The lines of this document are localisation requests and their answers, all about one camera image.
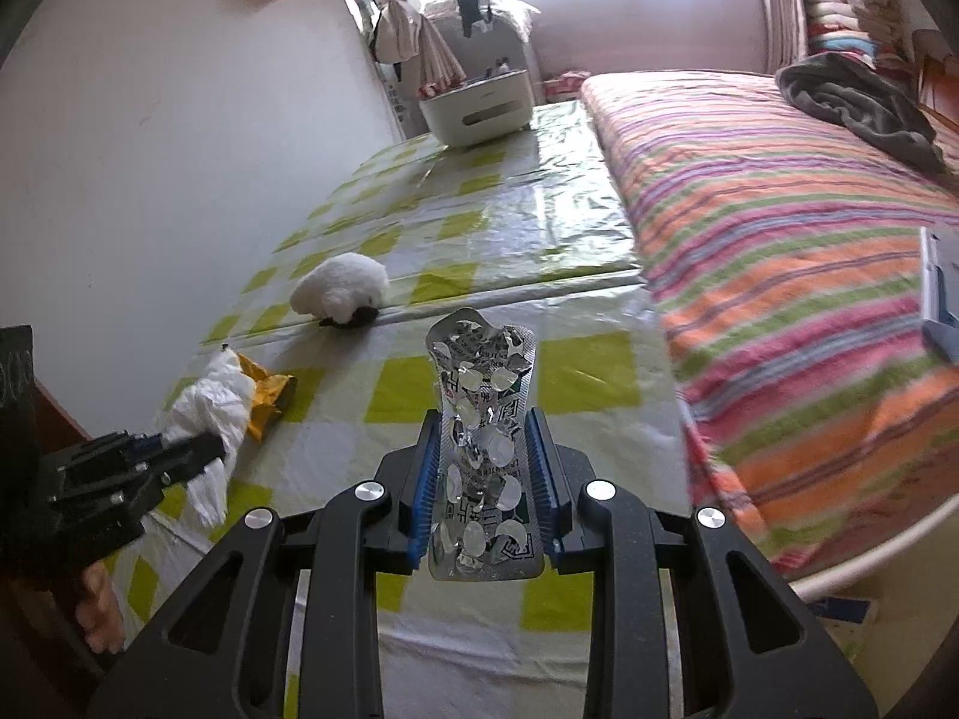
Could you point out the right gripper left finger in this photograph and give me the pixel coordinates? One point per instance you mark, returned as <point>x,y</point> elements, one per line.
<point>218,646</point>

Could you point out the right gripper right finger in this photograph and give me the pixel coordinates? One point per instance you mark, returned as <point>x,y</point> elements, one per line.
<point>749,646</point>

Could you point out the yellow snack wrapper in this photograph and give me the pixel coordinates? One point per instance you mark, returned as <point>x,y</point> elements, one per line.
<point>273,394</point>

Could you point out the silver pill blister pack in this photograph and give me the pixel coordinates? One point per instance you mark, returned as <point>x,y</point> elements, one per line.
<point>484,525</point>

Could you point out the white fluffy plush slipper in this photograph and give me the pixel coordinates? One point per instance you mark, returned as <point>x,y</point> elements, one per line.
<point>346,291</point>

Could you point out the white plastic trash bin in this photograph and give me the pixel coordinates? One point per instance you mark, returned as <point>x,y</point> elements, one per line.
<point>836,578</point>

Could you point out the person's left hand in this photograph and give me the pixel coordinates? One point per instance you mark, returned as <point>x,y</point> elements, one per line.
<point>98,611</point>

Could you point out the striped bed sheet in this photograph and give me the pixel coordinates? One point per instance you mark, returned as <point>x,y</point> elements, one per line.
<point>783,255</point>

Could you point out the light blue folded box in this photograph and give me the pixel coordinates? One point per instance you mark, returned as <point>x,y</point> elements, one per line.
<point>939,250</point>

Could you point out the white storage basket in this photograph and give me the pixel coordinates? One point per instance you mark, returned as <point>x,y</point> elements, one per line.
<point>481,111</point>

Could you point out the dark grey crumpled blanket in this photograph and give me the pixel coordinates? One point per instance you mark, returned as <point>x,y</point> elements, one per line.
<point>836,89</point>

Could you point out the wooden headboard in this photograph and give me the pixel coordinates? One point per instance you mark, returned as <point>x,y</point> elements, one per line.
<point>937,79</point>

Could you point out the stack of folded quilts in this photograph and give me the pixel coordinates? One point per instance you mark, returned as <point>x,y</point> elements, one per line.
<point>869,31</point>

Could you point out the pink curtain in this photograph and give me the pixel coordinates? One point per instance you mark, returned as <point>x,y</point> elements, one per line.
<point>787,34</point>

